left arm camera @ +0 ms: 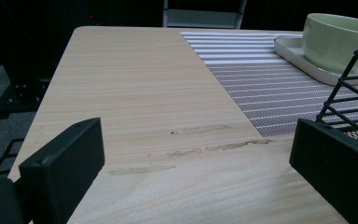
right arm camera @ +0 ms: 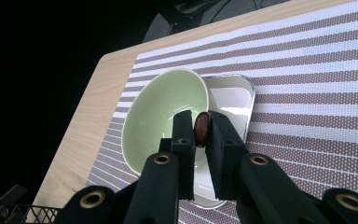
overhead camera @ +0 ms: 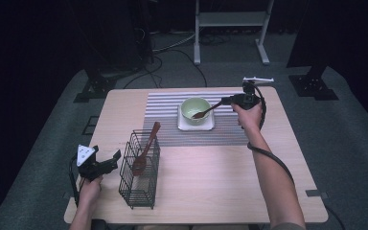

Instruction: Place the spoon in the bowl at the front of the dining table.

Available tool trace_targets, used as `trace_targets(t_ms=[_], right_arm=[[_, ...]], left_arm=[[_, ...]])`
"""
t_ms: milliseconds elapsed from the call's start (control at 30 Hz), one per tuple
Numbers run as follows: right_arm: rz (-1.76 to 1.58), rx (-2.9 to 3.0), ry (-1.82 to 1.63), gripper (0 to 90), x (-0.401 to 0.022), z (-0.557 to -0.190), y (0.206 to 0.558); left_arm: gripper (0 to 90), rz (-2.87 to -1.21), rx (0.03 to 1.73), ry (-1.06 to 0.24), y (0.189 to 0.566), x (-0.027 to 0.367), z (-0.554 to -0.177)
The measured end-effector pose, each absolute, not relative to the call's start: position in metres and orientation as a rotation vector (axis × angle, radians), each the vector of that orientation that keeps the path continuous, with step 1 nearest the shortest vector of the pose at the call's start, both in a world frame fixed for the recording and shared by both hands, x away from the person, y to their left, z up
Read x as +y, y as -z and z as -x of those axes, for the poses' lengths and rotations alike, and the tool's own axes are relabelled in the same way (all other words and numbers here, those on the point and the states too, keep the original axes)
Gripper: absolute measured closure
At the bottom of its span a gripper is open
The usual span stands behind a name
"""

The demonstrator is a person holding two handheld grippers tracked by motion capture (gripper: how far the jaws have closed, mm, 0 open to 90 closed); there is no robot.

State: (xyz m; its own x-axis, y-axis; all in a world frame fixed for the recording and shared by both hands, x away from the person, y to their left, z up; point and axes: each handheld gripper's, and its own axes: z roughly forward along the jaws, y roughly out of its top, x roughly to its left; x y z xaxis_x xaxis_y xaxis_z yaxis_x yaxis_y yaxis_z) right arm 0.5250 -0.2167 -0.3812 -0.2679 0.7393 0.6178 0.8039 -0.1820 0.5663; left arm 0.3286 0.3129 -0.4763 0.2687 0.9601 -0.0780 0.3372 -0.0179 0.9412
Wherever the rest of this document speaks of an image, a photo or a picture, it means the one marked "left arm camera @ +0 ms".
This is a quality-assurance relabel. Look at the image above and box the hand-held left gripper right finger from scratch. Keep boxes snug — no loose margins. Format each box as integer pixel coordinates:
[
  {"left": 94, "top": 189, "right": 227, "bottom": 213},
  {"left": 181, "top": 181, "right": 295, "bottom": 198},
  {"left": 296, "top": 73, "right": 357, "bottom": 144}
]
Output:
[{"left": 288, "top": 118, "right": 358, "bottom": 224}]

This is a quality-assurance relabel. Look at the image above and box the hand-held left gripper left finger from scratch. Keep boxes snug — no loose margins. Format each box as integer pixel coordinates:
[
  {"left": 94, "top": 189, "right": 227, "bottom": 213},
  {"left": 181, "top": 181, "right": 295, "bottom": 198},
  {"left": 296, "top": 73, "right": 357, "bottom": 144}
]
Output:
[{"left": 18, "top": 117, "right": 106, "bottom": 224}]

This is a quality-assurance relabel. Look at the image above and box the black stand base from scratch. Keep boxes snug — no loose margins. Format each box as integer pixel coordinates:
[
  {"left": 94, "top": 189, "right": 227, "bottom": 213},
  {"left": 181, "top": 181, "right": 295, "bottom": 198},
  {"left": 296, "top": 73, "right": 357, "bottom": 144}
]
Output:
[{"left": 0, "top": 55, "right": 59, "bottom": 121}]

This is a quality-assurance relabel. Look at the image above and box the striped placemat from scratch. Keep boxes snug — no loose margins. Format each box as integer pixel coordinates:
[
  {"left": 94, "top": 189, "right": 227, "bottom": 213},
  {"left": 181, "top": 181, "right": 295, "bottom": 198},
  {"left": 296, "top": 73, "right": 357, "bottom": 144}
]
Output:
[{"left": 180, "top": 31, "right": 358, "bottom": 138}]

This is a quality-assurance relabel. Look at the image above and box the white square plate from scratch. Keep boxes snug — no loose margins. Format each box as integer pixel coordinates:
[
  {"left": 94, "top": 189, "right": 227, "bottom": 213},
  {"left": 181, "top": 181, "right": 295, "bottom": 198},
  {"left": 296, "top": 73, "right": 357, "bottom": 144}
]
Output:
[{"left": 273, "top": 35, "right": 358, "bottom": 87}]

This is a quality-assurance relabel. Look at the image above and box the green bowl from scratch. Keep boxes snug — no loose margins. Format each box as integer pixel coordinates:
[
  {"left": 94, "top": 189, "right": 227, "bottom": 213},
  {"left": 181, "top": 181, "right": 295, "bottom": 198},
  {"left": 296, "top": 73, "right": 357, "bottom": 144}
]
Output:
[{"left": 301, "top": 12, "right": 358, "bottom": 75}]

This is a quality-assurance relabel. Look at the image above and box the white metal stand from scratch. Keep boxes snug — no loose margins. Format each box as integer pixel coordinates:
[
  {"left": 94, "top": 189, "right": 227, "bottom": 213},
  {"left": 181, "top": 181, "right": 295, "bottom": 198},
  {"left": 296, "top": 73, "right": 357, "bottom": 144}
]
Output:
[{"left": 161, "top": 0, "right": 249, "bottom": 30}]

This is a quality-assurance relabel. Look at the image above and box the black floor frame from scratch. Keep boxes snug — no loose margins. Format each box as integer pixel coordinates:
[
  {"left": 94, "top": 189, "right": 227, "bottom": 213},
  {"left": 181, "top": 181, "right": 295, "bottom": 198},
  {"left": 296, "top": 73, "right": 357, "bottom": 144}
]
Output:
[{"left": 0, "top": 137, "right": 25, "bottom": 175}]

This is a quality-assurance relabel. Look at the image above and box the black wire basket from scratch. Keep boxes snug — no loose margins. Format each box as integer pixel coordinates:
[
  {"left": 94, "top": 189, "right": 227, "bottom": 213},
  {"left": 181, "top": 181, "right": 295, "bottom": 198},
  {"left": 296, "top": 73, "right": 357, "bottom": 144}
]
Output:
[{"left": 315, "top": 21, "right": 358, "bottom": 151}]

